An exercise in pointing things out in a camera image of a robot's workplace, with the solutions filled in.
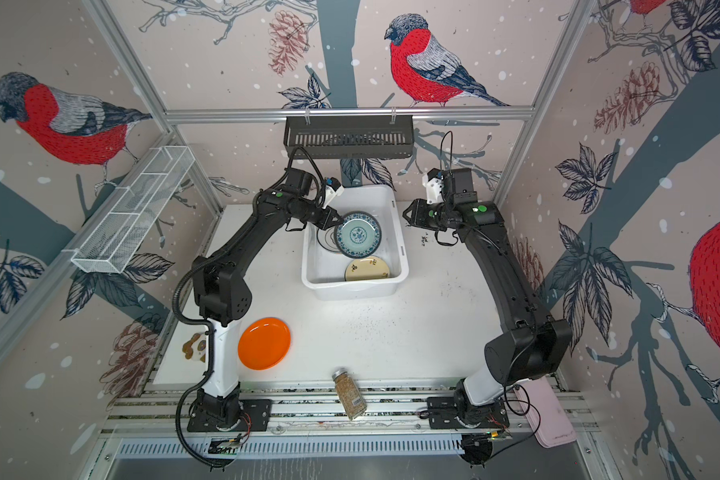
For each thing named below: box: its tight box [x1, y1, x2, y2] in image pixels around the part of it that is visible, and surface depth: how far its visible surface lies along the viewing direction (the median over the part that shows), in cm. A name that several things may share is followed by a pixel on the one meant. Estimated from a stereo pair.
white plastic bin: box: [301, 184, 409, 301], surface depth 93 cm
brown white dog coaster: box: [182, 332, 207, 363], surface depth 83 cm
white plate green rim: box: [316, 226, 342, 253], surface depth 109 cm
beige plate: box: [344, 255, 390, 281], surface depth 102 cm
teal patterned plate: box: [334, 211, 382, 259], surface depth 92 cm
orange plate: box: [238, 317, 292, 371], surface depth 85 cm
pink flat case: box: [514, 377, 577, 449], surface depth 70 cm
